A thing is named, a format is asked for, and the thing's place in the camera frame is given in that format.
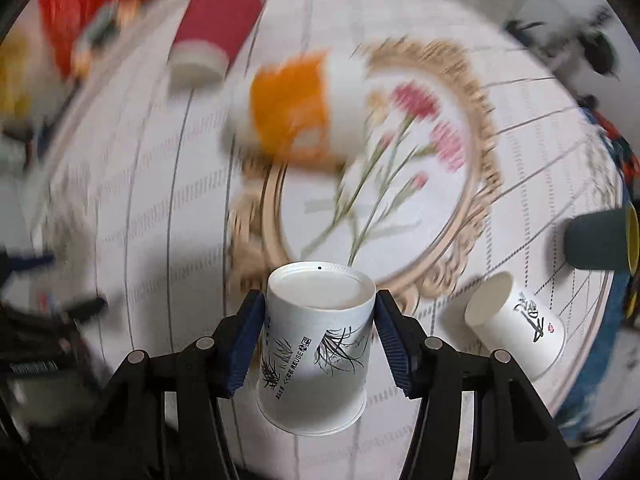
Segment white bamboo-print paper cup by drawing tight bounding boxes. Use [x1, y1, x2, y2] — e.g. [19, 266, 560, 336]
[257, 261, 376, 437]

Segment white calligraphy paper cup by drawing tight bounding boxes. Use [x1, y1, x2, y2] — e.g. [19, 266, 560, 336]
[464, 272, 567, 382]

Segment dark green yellow-lined cup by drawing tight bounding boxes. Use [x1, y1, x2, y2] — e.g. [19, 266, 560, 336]
[563, 204, 639, 274]

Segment orange and white paper cup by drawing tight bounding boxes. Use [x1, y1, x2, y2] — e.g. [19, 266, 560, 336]
[228, 51, 368, 167]

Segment red ribbed paper cup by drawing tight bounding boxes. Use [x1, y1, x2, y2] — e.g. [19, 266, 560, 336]
[167, 0, 266, 90]

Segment blue fleece blanket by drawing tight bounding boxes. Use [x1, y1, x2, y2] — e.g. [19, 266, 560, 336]
[555, 106, 639, 440]

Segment white diamond-pattern floral tablecloth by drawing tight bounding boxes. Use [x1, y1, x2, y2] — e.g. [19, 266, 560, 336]
[29, 0, 632, 480]

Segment bag of yellow chips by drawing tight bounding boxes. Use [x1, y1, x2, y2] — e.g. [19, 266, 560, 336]
[0, 28, 34, 118]

